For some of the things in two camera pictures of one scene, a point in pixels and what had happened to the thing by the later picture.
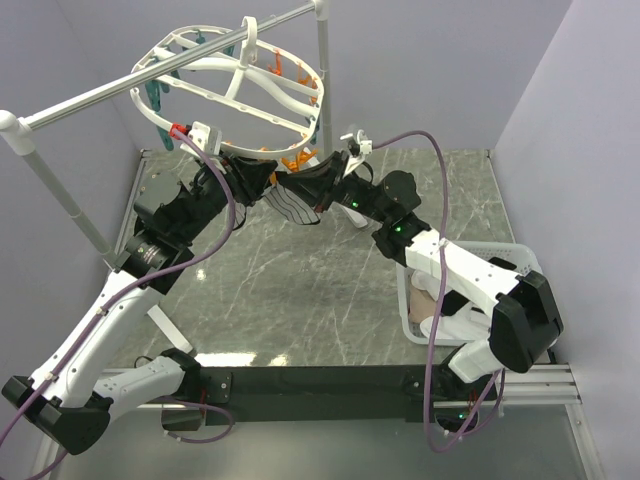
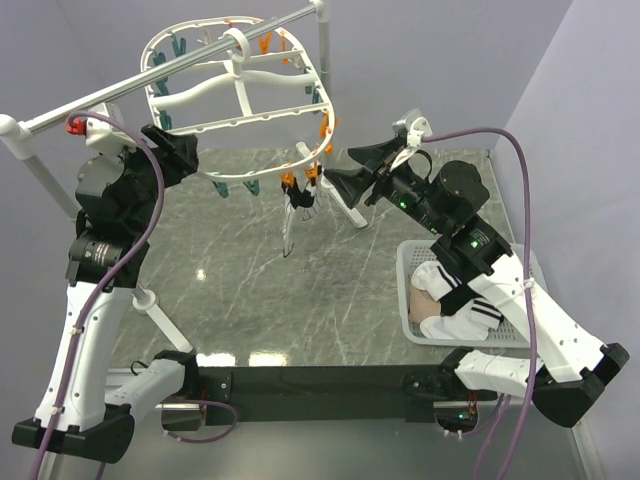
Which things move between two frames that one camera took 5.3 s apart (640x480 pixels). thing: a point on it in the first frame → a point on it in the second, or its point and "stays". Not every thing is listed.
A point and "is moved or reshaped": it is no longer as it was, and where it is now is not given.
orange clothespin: (278, 70) → (265, 42)
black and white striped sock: (240, 215) → (293, 199)
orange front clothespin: (303, 155) → (324, 125)
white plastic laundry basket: (526, 258) stays
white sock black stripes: (469, 324) stays
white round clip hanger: (258, 100) is moved or reshaped
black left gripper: (247, 177) → (176, 154)
